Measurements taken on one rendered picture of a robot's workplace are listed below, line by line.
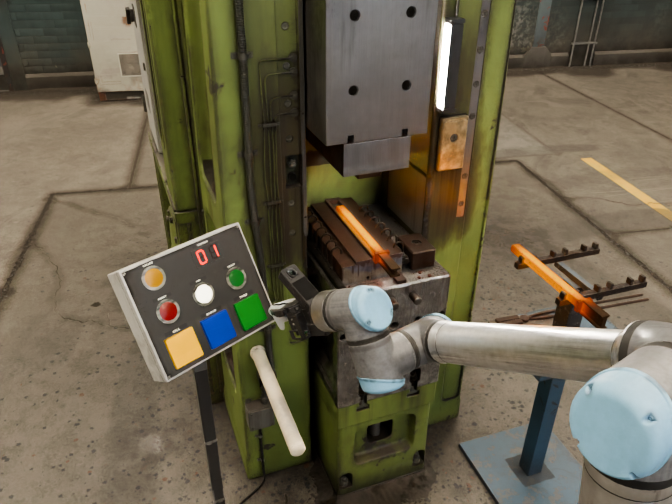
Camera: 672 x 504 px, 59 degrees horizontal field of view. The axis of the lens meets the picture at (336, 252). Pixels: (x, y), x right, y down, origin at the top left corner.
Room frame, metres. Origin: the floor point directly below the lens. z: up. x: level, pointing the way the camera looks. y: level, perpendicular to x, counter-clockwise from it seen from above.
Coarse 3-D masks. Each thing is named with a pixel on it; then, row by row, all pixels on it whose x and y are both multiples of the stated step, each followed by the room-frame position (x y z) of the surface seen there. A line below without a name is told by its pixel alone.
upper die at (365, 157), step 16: (320, 144) 1.68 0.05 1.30; (352, 144) 1.51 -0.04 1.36; (368, 144) 1.53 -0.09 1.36; (384, 144) 1.55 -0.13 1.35; (400, 144) 1.56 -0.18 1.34; (336, 160) 1.55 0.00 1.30; (352, 160) 1.51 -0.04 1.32; (368, 160) 1.53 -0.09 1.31; (384, 160) 1.55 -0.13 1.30; (400, 160) 1.57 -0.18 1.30
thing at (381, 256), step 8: (336, 208) 1.86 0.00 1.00; (344, 208) 1.84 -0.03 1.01; (344, 216) 1.79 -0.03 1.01; (352, 216) 1.78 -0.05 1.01; (352, 224) 1.73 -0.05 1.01; (360, 224) 1.73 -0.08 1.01; (360, 232) 1.67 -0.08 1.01; (368, 240) 1.62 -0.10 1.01; (376, 248) 1.57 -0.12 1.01; (376, 256) 1.53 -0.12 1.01; (384, 256) 1.52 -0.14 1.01; (384, 264) 1.51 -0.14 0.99; (392, 264) 1.47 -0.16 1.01; (392, 272) 1.46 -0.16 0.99
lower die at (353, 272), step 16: (320, 208) 1.88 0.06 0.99; (352, 208) 1.87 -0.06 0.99; (336, 224) 1.76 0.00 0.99; (368, 224) 1.76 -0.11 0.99; (336, 240) 1.67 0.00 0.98; (352, 240) 1.65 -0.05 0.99; (384, 240) 1.65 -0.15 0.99; (336, 256) 1.57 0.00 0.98; (352, 256) 1.55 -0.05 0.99; (368, 256) 1.55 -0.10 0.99; (400, 256) 1.57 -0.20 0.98; (336, 272) 1.55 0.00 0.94; (352, 272) 1.52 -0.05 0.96; (368, 272) 1.54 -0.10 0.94; (384, 272) 1.55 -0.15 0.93
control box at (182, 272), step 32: (160, 256) 1.20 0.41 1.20; (192, 256) 1.24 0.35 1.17; (224, 256) 1.29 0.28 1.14; (128, 288) 1.12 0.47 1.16; (160, 288) 1.16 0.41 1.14; (192, 288) 1.20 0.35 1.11; (224, 288) 1.24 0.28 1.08; (256, 288) 1.29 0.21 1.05; (128, 320) 1.13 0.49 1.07; (160, 320) 1.11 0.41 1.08; (192, 320) 1.15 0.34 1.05; (160, 352) 1.07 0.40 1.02
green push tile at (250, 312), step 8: (248, 296) 1.27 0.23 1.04; (256, 296) 1.27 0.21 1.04; (240, 304) 1.23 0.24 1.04; (248, 304) 1.25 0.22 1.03; (256, 304) 1.26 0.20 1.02; (240, 312) 1.22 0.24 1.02; (248, 312) 1.23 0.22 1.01; (256, 312) 1.25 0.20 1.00; (264, 312) 1.26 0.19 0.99; (240, 320) 1.21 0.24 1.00; (248, 320) 1.22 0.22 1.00; (256, 320) 1.23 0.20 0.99; (264, 320) 1.25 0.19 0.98; (248, 328) 1.21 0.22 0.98
